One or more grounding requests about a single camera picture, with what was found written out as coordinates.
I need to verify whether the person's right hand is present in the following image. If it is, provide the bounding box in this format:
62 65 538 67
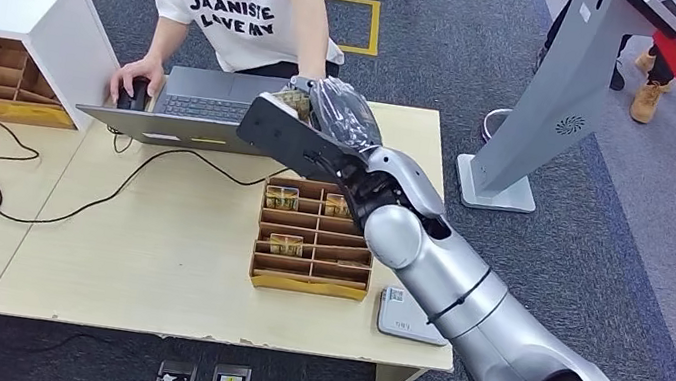
106 50 170 113

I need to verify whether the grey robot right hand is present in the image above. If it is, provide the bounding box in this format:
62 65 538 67
281 71 393 157

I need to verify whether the black computer mouse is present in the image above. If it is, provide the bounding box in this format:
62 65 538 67
116 73 154 115

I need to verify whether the person's ID card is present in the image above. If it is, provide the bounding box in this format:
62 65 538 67
269 86 316 125

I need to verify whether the person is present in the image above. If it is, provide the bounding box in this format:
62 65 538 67
106 0 354 139

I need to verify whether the grey white card reader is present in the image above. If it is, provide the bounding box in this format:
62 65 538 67
373 283 456 348

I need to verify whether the grey laptop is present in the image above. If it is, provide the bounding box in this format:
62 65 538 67
72 49 292 164

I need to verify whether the round black base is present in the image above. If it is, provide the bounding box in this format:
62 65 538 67
479 104 512 147

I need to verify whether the white desk shelf riser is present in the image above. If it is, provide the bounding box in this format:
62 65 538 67
0 0 133 137

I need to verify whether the grey kiosk stand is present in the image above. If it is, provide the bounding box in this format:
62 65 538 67
448 0 676 239

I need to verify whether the bystander with tan boots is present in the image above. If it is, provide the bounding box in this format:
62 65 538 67
623 32 676 129

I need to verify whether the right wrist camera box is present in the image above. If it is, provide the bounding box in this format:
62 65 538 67
230 87 384 191

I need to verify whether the black laptop power cable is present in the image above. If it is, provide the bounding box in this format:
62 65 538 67
0 118 290 263

